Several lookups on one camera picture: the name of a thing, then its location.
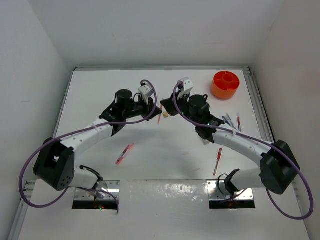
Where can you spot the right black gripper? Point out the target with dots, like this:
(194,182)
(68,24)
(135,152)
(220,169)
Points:
(169,106)

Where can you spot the thin pink pen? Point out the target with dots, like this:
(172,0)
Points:
(131,147)

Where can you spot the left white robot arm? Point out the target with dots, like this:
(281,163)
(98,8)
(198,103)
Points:
(55,163)

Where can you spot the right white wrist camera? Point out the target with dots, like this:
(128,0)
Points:
(185,86)

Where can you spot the orange round pen holder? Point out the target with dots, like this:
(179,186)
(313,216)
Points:
(224,85)

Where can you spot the blue clear pen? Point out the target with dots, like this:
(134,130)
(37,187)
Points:
(226,120)

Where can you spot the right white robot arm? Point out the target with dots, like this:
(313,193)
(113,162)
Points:
(276,165)

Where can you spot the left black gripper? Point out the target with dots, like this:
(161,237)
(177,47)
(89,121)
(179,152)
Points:
(148,106)

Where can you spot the red pink barrel pen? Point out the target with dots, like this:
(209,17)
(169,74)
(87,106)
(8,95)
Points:
(121,157)

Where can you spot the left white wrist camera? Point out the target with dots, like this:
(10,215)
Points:
(146,90)

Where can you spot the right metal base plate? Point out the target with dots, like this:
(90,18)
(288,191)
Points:
(215,194)

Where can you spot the red clear cap pen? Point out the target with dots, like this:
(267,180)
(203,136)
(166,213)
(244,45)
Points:
(239,121)

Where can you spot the metal base plate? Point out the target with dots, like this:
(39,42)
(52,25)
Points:
(107,190)
(215,194)

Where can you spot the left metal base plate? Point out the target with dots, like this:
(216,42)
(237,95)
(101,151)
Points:
(107,190)

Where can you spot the red gel pen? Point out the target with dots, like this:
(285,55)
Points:
(217,161)

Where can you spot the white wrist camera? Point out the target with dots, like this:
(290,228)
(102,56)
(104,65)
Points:
(185,86)
(146,90)

